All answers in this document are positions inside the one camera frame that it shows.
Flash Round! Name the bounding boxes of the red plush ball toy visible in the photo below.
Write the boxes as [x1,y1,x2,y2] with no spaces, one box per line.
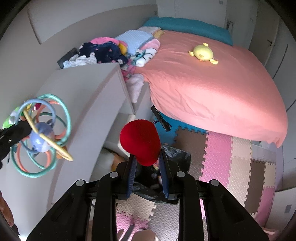
[119,120,161,167]

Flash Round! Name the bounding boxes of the colourful ring rattle toy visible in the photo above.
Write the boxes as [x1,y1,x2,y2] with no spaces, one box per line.
[11,93,73,178]

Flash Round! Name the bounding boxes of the green white plush toy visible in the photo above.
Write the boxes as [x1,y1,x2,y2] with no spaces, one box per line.
[2,106,20,129]

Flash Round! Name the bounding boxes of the black trash bag bin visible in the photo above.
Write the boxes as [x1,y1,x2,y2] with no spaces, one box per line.
[129,144,192,204]

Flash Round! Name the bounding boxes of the orange yellow plush toy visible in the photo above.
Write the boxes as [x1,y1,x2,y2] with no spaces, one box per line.
[111,153,126,171]

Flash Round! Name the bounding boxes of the pink bed mattress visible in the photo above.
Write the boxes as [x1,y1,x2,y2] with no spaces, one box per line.
[136,31,288,146]

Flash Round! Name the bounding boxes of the white crumpled cloth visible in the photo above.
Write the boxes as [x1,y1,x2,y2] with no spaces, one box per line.
[63,53,97,69]

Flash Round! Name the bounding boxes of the pink white folded clothes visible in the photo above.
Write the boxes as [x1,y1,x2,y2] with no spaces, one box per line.
[132,39,161,67]

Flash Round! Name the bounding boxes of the navy patterned garment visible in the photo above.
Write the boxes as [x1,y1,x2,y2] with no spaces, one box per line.
[79,42,128,65]

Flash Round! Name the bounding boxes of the yellow duck plush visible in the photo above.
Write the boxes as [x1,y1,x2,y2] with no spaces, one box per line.
[188,43,219,65]

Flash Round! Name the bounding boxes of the light blue folded blanket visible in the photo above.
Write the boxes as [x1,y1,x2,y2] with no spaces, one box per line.
[115,30,154,55]

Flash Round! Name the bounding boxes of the teal pillow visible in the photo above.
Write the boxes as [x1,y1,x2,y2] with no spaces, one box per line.
[144,17,233,46]

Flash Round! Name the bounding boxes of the black picture frame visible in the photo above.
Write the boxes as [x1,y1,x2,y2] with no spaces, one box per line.
[57,48,78,69]

